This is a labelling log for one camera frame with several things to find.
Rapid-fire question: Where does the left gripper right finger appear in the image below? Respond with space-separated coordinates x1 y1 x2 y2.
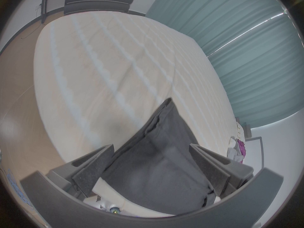
189 143 254 198

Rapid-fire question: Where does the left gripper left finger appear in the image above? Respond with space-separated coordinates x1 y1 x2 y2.
46 144 115 199

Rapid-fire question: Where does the black T-shirt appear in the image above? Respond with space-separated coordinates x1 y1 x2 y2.
102 98 223 216

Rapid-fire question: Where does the bed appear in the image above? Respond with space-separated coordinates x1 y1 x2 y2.
33 12 264 219

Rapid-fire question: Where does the grey garment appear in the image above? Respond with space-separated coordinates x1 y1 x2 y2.
231 151 245 164

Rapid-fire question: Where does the white garment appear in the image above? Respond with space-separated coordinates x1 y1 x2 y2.
227 138 240 158

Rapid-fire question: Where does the white printed pillow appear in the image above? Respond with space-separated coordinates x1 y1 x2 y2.
235 121 245 140

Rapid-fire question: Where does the blue-green curtain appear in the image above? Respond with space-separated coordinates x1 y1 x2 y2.
206 13 304 129
145 0 286 57

